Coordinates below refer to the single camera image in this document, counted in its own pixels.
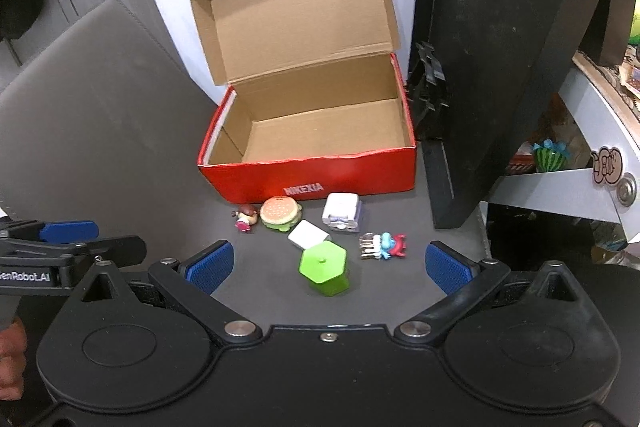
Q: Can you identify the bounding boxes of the green hexagonal container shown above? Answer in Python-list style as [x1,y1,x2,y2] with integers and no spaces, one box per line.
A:
[298,240,350,296]

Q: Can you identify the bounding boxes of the watermelon toy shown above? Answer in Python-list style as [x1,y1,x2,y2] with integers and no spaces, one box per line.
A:
[532,139,571,173]

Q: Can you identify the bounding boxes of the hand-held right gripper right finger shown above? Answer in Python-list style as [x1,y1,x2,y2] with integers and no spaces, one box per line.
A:
[394,242,584,348]

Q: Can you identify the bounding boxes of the white and purple toy case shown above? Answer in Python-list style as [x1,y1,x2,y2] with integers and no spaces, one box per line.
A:
[322,192,362,234]

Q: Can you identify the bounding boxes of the cartoon sticker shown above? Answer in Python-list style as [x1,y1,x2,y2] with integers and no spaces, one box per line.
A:
[591,146,624,186]

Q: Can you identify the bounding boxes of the white desk frame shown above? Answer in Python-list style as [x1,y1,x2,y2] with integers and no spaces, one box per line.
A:
[479,52,640,249]

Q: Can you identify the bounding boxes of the small brown-haired doll figurine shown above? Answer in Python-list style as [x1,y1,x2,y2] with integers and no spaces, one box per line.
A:
[232,204,260,234]

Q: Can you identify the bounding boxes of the hamburger toy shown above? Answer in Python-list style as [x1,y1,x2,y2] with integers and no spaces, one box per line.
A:
[259,196,304,232]

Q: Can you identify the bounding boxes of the grey padded chair back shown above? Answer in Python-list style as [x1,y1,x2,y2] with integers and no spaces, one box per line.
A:
[0,0,222,230]

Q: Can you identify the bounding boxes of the blue and red crab keychain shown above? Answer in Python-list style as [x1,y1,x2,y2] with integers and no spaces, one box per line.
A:
[358,231,409,261]

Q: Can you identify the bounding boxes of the white power adapter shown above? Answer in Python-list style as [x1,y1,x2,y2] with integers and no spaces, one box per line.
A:
[287,220,332,251]

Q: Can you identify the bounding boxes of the large black panel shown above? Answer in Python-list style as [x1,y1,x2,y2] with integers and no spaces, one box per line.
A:
[407,0,640,230]

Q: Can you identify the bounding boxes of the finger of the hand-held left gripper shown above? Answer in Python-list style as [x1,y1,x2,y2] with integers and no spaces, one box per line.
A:
[0,219,100,244]
[50,234,148,266]

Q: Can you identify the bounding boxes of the round metal bolt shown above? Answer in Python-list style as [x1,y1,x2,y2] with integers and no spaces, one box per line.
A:
[615,174,639,207]

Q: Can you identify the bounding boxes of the person's left hand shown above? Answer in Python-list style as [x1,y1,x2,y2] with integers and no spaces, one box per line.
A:
[0,317,28,404]

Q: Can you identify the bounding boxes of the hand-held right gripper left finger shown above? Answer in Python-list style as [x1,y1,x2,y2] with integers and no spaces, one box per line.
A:
[75,241,264,348]

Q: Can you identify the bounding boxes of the red cardboard shoe box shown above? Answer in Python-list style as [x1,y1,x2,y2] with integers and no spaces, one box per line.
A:
[190,0,418,204]

